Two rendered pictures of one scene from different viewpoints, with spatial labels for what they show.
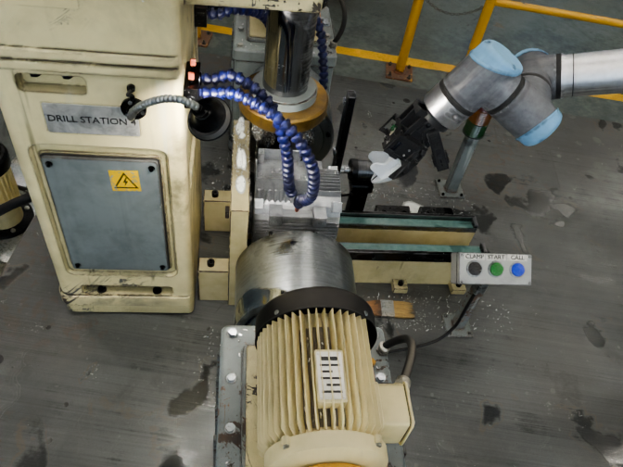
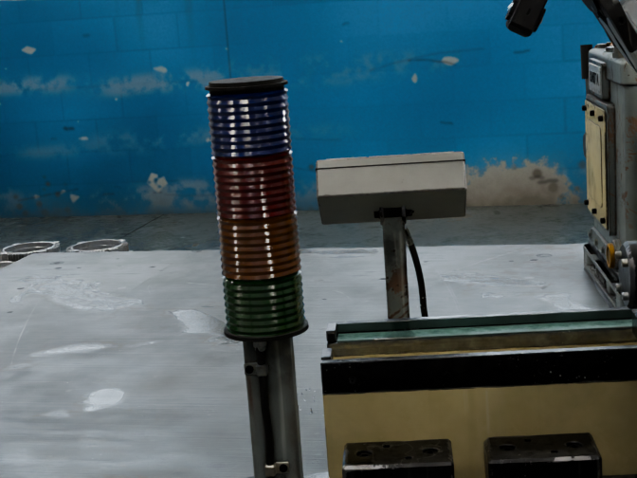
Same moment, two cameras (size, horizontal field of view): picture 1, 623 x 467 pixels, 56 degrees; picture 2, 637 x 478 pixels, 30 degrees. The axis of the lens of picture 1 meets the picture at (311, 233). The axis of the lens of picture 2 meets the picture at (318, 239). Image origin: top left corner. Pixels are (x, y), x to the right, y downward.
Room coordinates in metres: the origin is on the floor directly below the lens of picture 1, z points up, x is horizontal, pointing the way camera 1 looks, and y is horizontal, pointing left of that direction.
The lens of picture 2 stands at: (2.21, -0.12, 1.28)
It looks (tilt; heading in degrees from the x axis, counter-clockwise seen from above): 12 degrees down; 196
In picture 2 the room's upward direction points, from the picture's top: 4 degrees counter-clockwise
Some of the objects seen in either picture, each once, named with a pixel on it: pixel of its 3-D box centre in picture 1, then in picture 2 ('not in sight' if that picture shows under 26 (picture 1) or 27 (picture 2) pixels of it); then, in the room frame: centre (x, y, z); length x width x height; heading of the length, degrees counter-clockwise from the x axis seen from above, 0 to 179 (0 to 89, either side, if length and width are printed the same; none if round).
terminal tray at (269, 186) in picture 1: (281, 175); not in sight; (0.98, 0.09, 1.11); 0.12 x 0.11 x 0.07; 101
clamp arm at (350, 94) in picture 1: (343, 136); not in sight; (1.14, -0.03, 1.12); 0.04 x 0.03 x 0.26; 102
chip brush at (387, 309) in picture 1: (375, 308); not in sight; (0.88, -0.20, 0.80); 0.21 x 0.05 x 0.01; 98
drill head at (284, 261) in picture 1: (297, 323); not in sight; (0.64, -0.01, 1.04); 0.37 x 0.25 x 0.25; 12
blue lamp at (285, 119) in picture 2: not in sight; (249, 121); (1.39, -0.40, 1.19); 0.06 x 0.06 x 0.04
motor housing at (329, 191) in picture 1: (294, 205); not in sight; (0.99, 0.05, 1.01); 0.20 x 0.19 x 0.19; 101
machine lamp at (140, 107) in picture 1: (172, 109); not in sight; (0.71, 0.24, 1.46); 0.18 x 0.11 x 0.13; 102
